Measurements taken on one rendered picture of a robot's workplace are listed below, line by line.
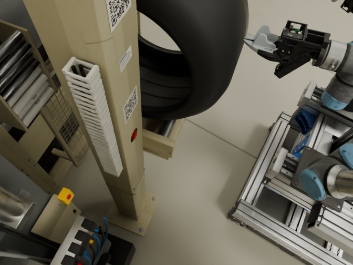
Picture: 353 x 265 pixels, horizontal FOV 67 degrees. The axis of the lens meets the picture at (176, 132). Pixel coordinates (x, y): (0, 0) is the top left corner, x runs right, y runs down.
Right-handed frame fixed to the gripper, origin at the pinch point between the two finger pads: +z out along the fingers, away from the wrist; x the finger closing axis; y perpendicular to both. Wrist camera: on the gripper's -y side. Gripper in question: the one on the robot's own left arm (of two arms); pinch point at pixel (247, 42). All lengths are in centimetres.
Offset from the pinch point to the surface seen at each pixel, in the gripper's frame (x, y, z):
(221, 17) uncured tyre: 11.6, 14.8, 6.2
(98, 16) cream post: 37, 30, 19
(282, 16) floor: -204, -130, -17
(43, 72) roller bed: 20, -16, 65
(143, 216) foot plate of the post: 36, -120, 33
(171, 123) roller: 15.9, -30.7, 18.4
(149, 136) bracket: 25.5, -26.9, 22.7
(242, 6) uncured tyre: -1.0, 9.9, 3.5
